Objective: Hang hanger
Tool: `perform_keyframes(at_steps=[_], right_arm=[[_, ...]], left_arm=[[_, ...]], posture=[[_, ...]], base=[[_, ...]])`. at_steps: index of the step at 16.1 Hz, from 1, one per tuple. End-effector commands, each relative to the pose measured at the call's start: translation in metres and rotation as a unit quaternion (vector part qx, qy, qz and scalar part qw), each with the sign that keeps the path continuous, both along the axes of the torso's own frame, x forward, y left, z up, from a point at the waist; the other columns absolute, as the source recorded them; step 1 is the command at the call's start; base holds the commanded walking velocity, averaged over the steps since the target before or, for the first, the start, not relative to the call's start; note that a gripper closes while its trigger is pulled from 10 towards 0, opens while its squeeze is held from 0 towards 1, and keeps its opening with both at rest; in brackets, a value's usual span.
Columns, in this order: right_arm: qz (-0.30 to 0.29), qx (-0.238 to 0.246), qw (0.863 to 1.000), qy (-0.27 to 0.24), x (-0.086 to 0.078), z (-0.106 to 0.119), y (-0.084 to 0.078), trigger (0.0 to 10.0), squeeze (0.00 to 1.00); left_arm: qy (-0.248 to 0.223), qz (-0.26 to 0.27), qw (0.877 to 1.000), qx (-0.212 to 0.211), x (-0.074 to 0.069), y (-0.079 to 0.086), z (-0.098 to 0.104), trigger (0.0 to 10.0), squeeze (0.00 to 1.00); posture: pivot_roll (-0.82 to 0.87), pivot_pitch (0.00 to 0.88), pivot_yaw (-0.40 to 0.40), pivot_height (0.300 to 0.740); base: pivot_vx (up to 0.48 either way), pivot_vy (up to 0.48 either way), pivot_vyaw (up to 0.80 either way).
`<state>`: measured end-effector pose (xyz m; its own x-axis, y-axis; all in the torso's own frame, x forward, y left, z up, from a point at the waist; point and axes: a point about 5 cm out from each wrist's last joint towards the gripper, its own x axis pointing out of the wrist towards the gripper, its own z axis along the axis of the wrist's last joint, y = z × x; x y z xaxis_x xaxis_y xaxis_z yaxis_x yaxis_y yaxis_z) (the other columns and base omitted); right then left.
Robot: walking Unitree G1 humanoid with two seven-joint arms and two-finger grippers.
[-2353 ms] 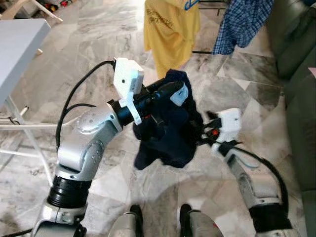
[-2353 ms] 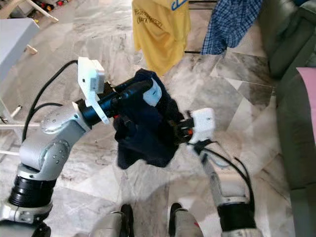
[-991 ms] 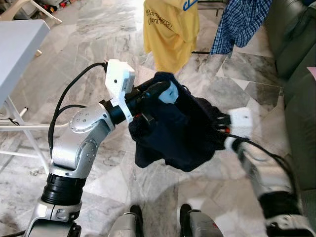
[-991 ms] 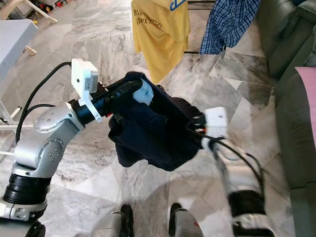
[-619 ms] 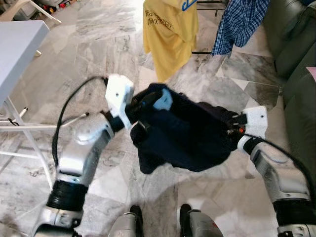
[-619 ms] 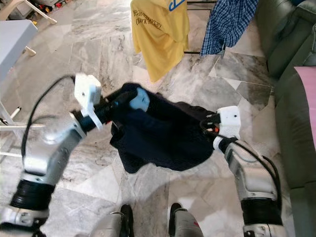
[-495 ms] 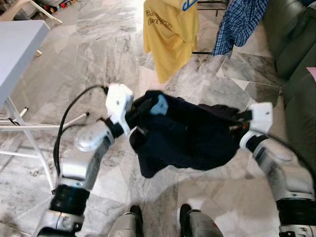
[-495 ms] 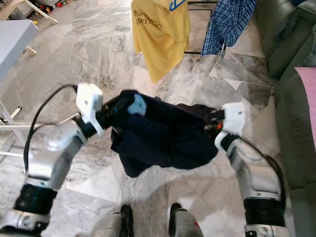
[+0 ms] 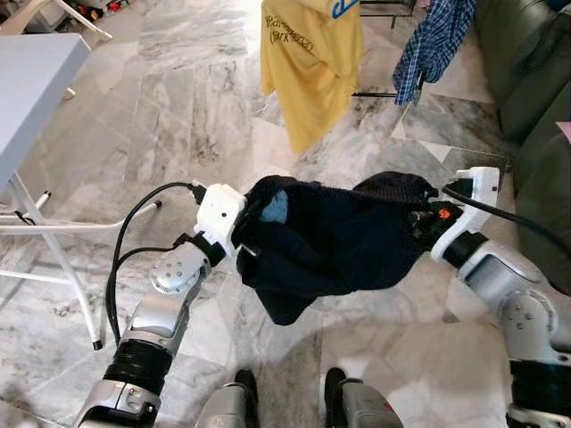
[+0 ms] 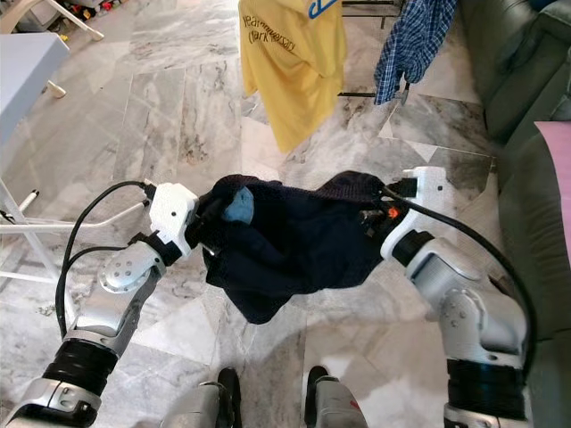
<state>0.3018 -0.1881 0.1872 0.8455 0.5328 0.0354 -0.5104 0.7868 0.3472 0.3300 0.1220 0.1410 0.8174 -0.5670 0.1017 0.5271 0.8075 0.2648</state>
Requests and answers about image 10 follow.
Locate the pink cloth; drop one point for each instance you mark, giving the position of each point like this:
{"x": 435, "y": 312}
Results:
{"x": 555, "y": 196}

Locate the dark green sofa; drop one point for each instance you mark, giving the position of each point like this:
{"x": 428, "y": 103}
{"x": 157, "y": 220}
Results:
{"x": 526, "y": 89}

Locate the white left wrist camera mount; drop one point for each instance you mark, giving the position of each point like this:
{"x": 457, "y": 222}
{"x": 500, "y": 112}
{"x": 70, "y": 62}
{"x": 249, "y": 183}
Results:
{"x": 174, "y": 218}

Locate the blue plaid shirt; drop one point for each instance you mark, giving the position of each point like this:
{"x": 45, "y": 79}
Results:
{"x": 415, "y": 45}

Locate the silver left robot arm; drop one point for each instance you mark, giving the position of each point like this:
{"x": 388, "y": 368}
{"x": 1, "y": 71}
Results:
{"x": 116, "y": 299}

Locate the silver right robot leg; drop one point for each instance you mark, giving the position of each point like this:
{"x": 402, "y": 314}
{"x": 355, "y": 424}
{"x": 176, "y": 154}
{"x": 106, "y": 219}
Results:
{"x": 335, "y": 406}

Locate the silver robot leg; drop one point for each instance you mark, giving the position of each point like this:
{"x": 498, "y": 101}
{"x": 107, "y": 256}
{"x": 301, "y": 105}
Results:
{"x": 196, "y": 406}
{"x": 335, "y": 406}

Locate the navy knit sweater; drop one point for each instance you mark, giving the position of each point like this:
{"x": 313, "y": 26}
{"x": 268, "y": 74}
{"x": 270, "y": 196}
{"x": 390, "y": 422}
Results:
{"x": 303, "y": 250}

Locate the silver left robot leg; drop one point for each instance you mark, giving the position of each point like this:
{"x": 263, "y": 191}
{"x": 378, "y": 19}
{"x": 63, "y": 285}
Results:
{"x": 196, "y": 406}

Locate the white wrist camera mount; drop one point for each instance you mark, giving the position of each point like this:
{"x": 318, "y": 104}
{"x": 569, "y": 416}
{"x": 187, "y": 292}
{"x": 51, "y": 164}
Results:
{"x": 419, "y": 201}
{"x": 174, "y": 218}

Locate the beige plastic chair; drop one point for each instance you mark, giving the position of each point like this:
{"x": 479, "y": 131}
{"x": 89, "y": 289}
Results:
{"x": 45, "y": 18}

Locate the dark metal clothes rack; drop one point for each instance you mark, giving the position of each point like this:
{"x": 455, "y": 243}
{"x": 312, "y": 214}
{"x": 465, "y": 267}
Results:
{"x": 357, "y": 93}

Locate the yellow shirt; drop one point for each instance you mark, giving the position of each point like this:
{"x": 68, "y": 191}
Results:
{"x": 290, "y": 71}

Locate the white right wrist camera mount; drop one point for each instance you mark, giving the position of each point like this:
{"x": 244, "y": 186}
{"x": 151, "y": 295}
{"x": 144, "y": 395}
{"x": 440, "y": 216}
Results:
{"x": 419, "y": 201}

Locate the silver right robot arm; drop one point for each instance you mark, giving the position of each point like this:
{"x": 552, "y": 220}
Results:
{"x": 473, "y": 312}

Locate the blue plastic hanger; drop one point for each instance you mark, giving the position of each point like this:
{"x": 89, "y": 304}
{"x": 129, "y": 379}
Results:
{"x": 321, "y": 9}

